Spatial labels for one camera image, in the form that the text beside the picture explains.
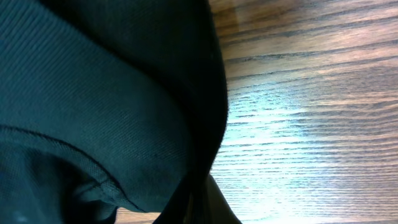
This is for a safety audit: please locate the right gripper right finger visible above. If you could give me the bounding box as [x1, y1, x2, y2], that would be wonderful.
[203, 175, 242, 224]

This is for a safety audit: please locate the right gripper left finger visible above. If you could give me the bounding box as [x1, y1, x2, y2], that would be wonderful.
[153, 174, 199, 224]

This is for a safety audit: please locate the black t-shirt with logo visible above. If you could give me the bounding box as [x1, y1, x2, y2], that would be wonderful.
[1, 0, 228, 224]

